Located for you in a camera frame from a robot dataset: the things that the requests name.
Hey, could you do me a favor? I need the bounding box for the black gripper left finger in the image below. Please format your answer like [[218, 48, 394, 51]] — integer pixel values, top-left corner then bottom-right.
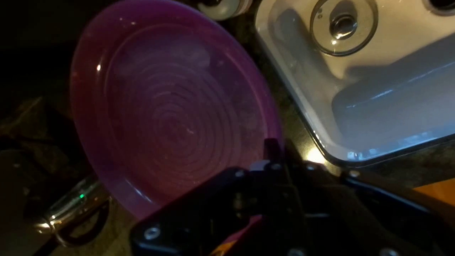
[[129, 137, 287, 256]]

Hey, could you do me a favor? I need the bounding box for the magenta plastic cup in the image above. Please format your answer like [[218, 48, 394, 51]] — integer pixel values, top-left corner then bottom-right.
[[68, 0, 286, 221]]

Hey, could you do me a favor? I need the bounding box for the metal sink strainer stopper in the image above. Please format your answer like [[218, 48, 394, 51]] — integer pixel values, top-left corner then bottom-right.
[[310, 0, 380, 58]]

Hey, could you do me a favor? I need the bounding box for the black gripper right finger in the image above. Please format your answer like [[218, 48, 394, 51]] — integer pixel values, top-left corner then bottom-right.
[[283, 159, 455, 256]]

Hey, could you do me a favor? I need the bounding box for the white ceramic sink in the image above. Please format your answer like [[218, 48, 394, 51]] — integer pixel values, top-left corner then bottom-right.
[[253, 0, 455, 167]]

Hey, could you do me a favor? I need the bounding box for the metal sink drain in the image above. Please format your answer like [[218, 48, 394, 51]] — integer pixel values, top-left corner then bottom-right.
[[422, 0, 455, 16]]

